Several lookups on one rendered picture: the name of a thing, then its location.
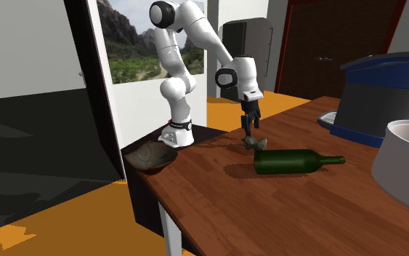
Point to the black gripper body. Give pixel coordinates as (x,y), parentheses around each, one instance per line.
(251,107)

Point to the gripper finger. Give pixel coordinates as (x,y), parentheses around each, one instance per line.
(257,120)
(245,124)

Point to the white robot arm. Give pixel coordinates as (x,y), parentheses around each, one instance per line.
(175,53)

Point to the small grey-green figure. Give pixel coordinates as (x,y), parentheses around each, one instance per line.
(255,143)

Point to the dark green glass bottle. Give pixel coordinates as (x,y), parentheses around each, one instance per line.
(285,161)

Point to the black refrigerator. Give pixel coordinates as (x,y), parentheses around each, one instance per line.
(246,46)

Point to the brown wooden table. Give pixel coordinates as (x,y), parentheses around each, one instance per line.
(260,212)

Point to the brown patterned bowl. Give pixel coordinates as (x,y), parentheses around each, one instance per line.
(152,157)

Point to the dark brown door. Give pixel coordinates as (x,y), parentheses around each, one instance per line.
(331,39)

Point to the blue and grey appliance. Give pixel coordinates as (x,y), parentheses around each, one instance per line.
(377,102)

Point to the black robot stand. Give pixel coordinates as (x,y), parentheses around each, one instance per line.
(144,198)

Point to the grey pot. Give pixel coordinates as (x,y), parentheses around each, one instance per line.
(399,170)

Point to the mountain landscape wall picture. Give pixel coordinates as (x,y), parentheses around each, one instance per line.
(133,53)

